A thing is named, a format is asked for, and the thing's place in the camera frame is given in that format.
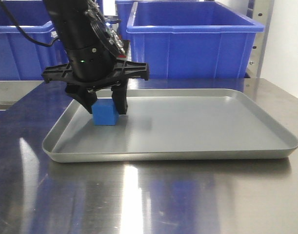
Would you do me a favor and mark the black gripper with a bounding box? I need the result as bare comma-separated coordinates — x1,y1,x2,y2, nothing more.
42,45,149,115

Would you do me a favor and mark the blue cube block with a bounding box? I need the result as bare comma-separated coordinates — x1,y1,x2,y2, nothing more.
92,98,119,126

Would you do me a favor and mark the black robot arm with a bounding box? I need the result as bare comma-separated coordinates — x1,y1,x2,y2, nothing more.
42,0,149,115

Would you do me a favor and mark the grey metal tray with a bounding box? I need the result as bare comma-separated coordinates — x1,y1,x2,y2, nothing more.
42,89,298,163

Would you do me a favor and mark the rear right blue bin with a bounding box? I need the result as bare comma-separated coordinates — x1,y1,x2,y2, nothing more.
115,0,138,41

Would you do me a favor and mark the blue bin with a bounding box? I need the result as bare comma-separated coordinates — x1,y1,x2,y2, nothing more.
115,0,138,41
0,0,68,80
126,1,264,79

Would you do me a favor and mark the front right blue bin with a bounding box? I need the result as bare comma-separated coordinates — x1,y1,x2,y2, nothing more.
126,1,264,79

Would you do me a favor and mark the front left blue bin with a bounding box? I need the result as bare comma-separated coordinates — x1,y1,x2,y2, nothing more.
0,0,68,80

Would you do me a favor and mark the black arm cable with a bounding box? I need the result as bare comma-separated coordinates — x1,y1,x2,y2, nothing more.
0,0,60,47

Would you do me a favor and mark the steel shelf upright post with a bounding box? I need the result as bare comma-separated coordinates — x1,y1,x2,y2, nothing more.
246,0,275,78

